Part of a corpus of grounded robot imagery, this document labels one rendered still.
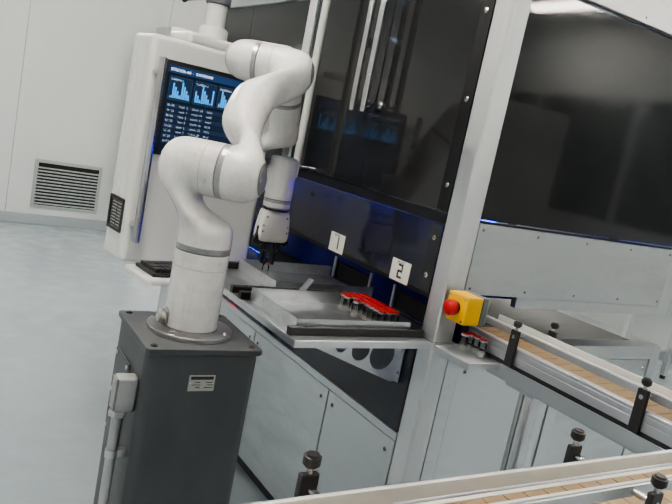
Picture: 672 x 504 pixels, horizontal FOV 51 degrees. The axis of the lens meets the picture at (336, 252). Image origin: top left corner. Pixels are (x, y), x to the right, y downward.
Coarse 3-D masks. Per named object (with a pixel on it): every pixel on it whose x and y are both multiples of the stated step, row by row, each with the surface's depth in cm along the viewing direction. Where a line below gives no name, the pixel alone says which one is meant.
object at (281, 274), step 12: (240, 264) 219; (252, 264) 222; (276, 264) 227; (288, 264) 229; (300, 264) 231; (312, 264) 234; (252, 276) 211; (264, 276) 205; (276, 276) 220; (288, 276) 224; (300, 276) 227; (312, 276) 231; (324, 276) 235; (312, 288) 205; (324, 288) 207; (336, 288) 210; (348, 288) 212; (360, 288) 214; (372, 288) 216
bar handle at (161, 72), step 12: (156, 72) 221; (156, 84) 220; (156, 96) 220; (156, 108) 221; (156, 120) 222; (144, 168) 224; (144, 180) 225; (144, 192) 225; (144, 204) 227; (132, 240) 228
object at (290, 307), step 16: (256, 288) 186; (256, 304) 183; (272, 304) 175; (288, 304) 189; (304, 304) 192; (320, 304) 196; (336, 304) 200; (288, 320) 168; (304, 320) 165; (320, 320) 167; (336, 320) 170; (352, 320) 172
